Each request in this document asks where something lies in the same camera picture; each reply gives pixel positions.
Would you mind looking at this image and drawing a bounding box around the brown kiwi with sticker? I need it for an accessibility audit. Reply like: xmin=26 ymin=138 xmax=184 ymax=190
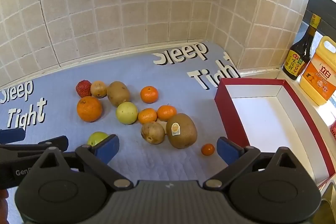
xmin=166 ymin=113 xmax=198 ymax=149

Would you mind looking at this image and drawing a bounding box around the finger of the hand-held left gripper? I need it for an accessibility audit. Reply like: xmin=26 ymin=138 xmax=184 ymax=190
xmin=0 ymin=128 xmax=26 ymax=145
xmin=38 ymin=135 xmax=69 ymax=153

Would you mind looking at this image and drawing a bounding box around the red packet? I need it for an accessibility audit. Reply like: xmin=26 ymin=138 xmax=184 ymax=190
xmin=329 ymin=119 xmax=336 ymax=141

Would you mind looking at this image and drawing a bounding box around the pale yellow-green apple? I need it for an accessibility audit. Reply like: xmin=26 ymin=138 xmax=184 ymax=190
xmin=116 ymin=102 xmax=139 ymax=125

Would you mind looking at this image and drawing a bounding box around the red strawberry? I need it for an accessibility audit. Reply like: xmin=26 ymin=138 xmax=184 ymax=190
xmin=76 ymin=80 xmax=92 ymax=98

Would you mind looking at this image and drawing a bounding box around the dark soy sauce bottle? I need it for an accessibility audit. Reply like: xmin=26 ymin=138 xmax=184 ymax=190
xmin=282 ymin=13 xmax=321 ymax=80

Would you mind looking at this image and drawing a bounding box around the blue printed mat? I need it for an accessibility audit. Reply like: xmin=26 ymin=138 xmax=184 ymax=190
xmin=0 ymin=40 xmax=242 ymax=224

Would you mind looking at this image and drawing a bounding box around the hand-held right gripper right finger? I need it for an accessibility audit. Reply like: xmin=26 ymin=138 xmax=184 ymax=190
xmin=203 ymin=136 xmax=305 ymax=190

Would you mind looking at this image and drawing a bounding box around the green apple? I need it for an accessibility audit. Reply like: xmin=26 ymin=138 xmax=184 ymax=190
xmin=87 ymin=131 xmax=109 ymax=146

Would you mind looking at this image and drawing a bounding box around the small brown passion fruit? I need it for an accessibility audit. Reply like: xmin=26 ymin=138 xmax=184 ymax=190
xmin=90 ymin=81 xmax=108 ymax=99

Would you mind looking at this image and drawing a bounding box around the round brown fruit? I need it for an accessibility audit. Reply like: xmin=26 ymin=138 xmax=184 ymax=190
xmin=141 ymin=121 xmax=166 ymax=145

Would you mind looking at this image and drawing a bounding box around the yellow detergent jug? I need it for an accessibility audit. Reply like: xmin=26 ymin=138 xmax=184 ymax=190
xmin=299 ymin=36 xmax=336 ymax=106

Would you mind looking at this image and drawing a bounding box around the small mandarin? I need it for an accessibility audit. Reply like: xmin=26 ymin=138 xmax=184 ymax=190
xmin=138 ymin=108 xmax=158 ymax=125
xmin=140 ymin=86 xmax=159 ymax=104
xmin=157 ymin=105 xmax=177 ymax=121

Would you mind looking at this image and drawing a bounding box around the plain brown kiwi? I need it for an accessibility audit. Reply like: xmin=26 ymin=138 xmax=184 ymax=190
xmin=107 ymin=81 xmax=131 ymax=108

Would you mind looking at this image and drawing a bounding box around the orange cherry tomato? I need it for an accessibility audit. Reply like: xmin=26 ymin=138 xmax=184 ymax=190
xmin=201 ymin=143 xmax=215 ymax=156

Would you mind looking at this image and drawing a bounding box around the red cardboard box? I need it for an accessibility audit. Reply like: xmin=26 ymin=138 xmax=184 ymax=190
xmin=214 ymin=78 xmax=336 ymax=188

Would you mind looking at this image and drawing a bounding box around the olive shiny object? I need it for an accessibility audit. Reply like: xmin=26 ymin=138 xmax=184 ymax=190
xmin=318 ymin=182 xmax=336 ymax=224

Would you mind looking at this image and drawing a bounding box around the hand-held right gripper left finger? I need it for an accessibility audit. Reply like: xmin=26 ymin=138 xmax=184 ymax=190
xmin=31 ymin=134 xmax=133 ymax=190

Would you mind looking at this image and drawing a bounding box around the large orange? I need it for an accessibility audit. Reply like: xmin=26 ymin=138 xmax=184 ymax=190
xmin=77 ymin=96 xmax=103 ymax=122

